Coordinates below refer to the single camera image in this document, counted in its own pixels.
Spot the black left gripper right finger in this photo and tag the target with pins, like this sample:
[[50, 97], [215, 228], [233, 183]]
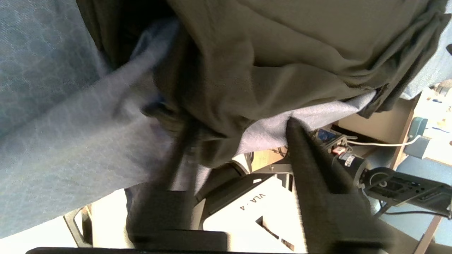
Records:
[[328, 204]]

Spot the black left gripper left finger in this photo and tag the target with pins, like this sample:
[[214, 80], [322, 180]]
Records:
[[166, 215]]

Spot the black moon print T-shirt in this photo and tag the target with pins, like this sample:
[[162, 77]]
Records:
[[265, 63]]

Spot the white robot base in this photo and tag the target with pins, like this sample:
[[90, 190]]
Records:
[[254, 211]]

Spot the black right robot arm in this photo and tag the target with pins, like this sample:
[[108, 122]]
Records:
[[399, 183]]

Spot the blue bed sheet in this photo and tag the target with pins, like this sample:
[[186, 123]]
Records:
[[70, 134]]

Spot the beige upholstered bed frame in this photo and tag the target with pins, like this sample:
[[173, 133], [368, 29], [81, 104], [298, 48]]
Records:
[[381, 125]]

